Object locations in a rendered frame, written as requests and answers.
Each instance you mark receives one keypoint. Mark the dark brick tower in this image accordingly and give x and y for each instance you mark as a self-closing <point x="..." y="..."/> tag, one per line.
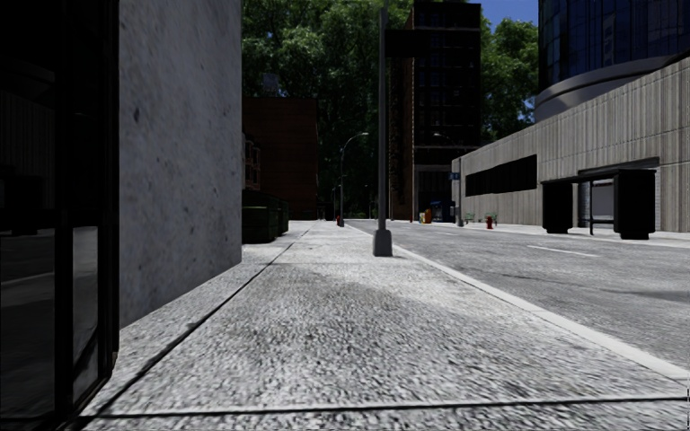
<point x="447" y="108"/>

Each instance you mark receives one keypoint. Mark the trees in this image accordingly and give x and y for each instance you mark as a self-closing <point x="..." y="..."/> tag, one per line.
<point x="323" y="64"/>

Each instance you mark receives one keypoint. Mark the grey street lamp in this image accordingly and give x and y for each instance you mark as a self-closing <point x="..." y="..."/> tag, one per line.
<point x="333" y="202"/>
<point x="342" y="178"/>

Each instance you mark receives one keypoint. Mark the ribbed pale concrete building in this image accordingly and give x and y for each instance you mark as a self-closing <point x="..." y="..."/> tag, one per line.
<point x="593" y="140"/>

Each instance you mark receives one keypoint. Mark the glass tower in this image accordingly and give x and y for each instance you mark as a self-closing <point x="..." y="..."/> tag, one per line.
<point x="604" y="43"/>

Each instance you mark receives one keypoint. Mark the blue booth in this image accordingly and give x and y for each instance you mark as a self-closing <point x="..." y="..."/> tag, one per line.
<point x="442" y="211"/>

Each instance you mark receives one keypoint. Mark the sign on a post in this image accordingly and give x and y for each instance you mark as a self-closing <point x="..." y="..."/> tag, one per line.
<point x="382" y="134"/>
<point x="459" y="199"/>

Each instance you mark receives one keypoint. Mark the dark bin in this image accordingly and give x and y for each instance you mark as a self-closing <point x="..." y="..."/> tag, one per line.
<point x="261" y="218"/>

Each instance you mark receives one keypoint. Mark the red brick building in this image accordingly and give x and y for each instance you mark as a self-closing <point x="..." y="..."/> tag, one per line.
<point x="285" y="156"/>

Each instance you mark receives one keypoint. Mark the black bus shelter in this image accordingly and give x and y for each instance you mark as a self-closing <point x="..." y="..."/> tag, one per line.
<point x="633" y="202"/>

